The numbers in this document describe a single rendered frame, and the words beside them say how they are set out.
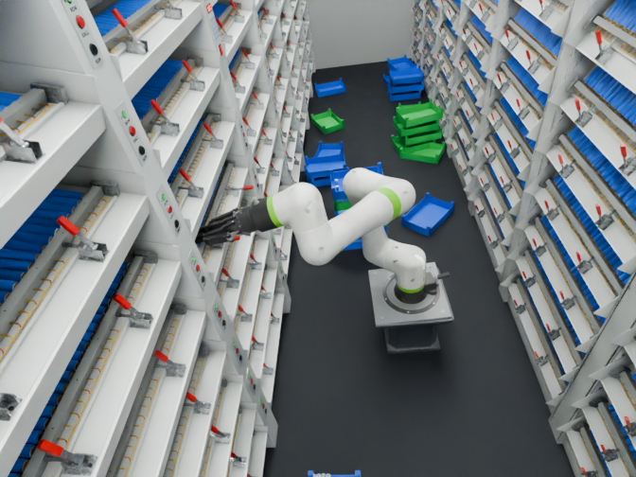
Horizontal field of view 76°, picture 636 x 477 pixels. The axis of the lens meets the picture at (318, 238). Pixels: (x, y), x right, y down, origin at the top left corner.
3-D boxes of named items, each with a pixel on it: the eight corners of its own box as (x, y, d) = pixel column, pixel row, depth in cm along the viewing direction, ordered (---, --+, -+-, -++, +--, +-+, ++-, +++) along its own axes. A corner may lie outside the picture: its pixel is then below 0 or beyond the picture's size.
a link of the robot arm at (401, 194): (389, 201, 153) (392, 170, 147) (419, 211, 146) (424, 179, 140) (361, 218, 141) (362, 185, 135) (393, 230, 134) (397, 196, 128)
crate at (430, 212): (426, 201, 279) (427, 191, 274) (453, 211, 267) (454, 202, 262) (401, 224, 264) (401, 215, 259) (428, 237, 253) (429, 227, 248)
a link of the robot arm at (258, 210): (281, 236, 114) (284, 215, 121) (261, 204, 107) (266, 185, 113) (262, 241, 116) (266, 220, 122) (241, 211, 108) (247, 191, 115)
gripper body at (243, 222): (252, 198, 116) (224, 207, 119) (247, 217, 110) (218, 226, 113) (264, 217, 121) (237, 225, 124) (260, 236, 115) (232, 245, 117)
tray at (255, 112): (269, 101, 215) (271, 76, 206) (252, 164, 170) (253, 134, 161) (231, 96, 214) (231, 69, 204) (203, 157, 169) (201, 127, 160)
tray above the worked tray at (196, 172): (235, 133, 151) (236, 97, 141) (192, 246, 106) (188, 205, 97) (180, 125, 149) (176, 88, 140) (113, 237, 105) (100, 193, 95)
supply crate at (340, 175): (380, 173, 240) (380, 161, 235) (386, 193, 225) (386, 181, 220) (330, 180, 242) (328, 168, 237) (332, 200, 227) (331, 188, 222)
